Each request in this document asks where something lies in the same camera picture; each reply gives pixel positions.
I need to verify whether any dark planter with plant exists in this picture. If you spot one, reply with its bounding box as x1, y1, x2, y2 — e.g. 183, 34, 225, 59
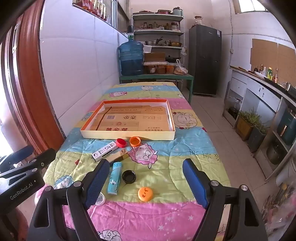
248, 120, 269, 153

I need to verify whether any teal lighter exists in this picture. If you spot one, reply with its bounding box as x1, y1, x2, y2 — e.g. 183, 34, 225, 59
107, 161, 122, 195

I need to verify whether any row of liquor bottles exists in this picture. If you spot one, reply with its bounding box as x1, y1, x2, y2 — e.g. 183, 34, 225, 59
73, 0, 108, 21

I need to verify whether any stack of red-rimmed basins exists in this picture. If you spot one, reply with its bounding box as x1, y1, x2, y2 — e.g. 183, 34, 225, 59
139, 9, 172, 15

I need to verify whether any clear round lid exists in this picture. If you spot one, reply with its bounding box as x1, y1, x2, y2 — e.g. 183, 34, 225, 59
94, 193, 106, 206

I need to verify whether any dark grey refrigerator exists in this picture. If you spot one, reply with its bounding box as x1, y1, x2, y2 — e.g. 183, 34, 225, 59
188, 24, 222, 96

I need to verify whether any black bottle cap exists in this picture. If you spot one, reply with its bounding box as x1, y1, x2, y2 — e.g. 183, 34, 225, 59
122, 170, 136, 184

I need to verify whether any brown cardboard box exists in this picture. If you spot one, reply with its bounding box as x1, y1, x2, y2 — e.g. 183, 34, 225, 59
144, 53, 166, 62

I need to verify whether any orange round lid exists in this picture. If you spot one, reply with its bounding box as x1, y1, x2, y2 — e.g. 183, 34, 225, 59
138, 187, 153, 202

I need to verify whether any green metal table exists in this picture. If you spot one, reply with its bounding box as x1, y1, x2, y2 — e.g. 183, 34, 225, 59
119, 74, 194, 103

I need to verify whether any wooden block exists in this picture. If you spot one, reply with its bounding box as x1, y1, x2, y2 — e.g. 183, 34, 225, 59
105, 148, 129, 164

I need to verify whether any plastic bag of buns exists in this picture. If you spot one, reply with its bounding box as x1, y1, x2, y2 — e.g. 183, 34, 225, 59
174, 59, 188, 76

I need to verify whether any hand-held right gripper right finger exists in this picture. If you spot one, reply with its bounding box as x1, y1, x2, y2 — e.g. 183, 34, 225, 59
182, 158, 269, 241

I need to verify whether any wall power cable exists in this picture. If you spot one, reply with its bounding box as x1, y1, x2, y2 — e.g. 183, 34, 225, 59
227, 0, 234, 54

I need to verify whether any orange-rimmed shallow cardboard box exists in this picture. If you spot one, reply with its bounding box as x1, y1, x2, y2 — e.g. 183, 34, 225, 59
80, 99, 176, 141

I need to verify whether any white metal shelf rack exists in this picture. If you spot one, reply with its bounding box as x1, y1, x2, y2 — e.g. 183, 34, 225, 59
132, 13, 185, 67

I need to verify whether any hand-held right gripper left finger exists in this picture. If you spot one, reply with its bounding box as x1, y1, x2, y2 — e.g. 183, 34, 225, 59
28, 159, 110, 241

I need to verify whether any row of glass jars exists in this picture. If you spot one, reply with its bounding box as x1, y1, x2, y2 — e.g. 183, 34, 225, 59
143, 22, 180, 30

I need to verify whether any clear plastic oil jug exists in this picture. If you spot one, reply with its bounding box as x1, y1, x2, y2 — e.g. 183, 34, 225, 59
228, 97, 242, 112

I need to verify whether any blue water jug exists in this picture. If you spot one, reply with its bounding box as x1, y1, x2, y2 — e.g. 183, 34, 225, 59
119, 25, 145, 76

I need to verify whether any cardboard wall sheet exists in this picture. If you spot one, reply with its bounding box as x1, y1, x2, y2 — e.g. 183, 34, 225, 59
277, 43, 296, 72
250, 38, 278, 69

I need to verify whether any window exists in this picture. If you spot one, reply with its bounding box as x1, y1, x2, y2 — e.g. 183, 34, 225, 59
233, 0, 269, 14

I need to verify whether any red-brown wooden door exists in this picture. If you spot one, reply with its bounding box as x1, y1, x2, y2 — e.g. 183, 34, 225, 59
0, 0, 65, 158

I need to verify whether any printed cardboard liner sheet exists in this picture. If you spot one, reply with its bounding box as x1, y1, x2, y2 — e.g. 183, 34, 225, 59
89, 103, 170, 132

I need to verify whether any grey kitchen counter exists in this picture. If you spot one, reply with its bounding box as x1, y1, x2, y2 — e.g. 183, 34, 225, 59
230, 65, 296, 181

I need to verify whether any teal kitchen appliance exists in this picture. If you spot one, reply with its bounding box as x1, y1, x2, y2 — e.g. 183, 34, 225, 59
277, 109, 296, 145

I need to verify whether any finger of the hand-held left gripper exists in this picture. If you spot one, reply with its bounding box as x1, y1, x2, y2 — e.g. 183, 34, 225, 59
0, 146, 35, 172
0, 148, 57, 179

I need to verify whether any steel cooking pot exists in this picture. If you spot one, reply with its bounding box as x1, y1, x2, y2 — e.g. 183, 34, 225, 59
266, 139, 287, 165

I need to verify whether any white cartoon small box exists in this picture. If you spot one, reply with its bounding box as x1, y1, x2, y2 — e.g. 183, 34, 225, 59
91, 141, 117, 162

